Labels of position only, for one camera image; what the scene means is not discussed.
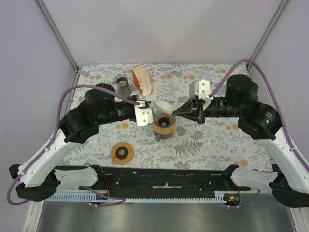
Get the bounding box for glass carafe brown band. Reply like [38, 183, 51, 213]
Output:
[113, 74, 132, 97]

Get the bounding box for ribbed glass dripper cone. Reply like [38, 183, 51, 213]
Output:
[154, 112, 176, 128]

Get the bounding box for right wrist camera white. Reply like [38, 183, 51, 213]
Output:
[189, 80, 213, 102]

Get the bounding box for floral table mat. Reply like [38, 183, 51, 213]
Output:
[60, 64, 272, 171]

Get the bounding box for white paper coffee filter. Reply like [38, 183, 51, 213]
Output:
[149, 100, 177, 114]

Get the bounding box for aluminium frame rail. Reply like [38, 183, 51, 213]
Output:
[34, 0, 79, 73]

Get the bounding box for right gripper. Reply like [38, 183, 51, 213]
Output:
[173, 96, 244, 125]

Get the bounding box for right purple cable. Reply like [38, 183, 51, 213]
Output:
[208, 58, 309, 209]

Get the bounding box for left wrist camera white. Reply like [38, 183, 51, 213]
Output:
[134, 110, 154, 127]

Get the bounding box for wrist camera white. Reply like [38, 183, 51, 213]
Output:
[189, 80, 213, 102]
[134, 110, 154, 127]

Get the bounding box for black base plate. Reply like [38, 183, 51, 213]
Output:
[55, 166, 252, 193]

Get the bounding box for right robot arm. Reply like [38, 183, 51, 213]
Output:
[172, 74, 309, 208]

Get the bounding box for wooden dripper ring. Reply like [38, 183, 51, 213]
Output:
[151, 120, 177, 135]
[110, 142, 135, 166]

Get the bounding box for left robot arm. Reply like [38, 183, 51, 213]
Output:
[9, 83, 154, 203]

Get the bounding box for glass coffee server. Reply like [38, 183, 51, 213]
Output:
[154, 131, 174, 142]

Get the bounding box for white cable duct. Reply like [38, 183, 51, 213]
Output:
[46, 192, 227, 203]

